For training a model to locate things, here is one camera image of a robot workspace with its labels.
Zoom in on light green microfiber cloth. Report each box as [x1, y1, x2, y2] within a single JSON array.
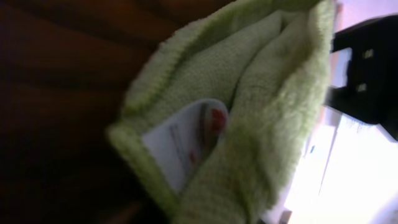
[[108, 1, 335, 223]]

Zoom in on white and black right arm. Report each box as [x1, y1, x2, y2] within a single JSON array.
[[325, 14, 397, 141]]

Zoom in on white cloth care label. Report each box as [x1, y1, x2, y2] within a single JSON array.
[[142, 99, 229, 194]]

